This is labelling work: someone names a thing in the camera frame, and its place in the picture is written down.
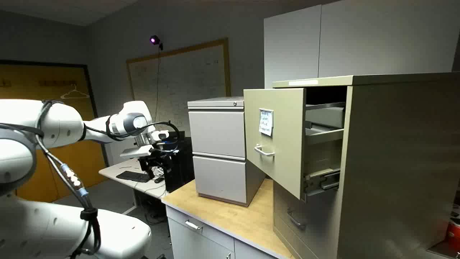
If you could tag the silver drawer handle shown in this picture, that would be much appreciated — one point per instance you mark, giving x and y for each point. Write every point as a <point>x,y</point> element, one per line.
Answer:
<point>264,153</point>

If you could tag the wood framed whiteboard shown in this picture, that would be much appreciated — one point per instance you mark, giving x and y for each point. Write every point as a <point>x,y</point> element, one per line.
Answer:
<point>168,81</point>

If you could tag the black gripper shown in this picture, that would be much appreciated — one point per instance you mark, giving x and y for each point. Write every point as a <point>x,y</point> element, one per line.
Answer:
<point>156,161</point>

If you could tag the small grey filing cabinet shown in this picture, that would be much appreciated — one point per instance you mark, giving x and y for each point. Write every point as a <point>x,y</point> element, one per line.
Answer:
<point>219,150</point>

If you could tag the white handwritten paper label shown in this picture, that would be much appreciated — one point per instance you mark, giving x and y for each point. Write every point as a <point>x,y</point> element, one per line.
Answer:
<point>267,122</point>

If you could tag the black pad on desk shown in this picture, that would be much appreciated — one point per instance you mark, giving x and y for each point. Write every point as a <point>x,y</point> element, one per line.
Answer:
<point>134,176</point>

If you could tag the wood top counter cabinet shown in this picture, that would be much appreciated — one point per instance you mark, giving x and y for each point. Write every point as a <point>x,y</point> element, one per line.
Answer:
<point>252,225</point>

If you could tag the yellow door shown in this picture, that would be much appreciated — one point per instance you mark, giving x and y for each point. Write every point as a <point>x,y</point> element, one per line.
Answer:
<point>44,114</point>

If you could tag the beige tall filing cabinet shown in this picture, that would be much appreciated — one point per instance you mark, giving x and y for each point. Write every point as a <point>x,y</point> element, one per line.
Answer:
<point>400,164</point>

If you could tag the beige lower drawer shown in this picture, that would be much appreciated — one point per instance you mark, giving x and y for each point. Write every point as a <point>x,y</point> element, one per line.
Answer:
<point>310,229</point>

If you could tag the beige top drawer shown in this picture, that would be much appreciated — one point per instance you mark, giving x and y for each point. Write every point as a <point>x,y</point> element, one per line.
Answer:
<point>308,131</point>

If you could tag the white wall cabinet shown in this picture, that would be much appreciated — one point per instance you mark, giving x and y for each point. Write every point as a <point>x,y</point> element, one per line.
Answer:
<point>362,38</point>

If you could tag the purple lit webcam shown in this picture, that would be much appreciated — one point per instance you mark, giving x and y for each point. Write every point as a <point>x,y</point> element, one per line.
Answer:
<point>157,42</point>

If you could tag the beige drawer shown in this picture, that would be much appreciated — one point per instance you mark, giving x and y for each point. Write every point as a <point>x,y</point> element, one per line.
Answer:
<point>308,131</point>
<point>310,229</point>

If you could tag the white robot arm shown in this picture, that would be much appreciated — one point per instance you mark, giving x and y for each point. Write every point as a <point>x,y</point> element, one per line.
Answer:
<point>48,230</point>

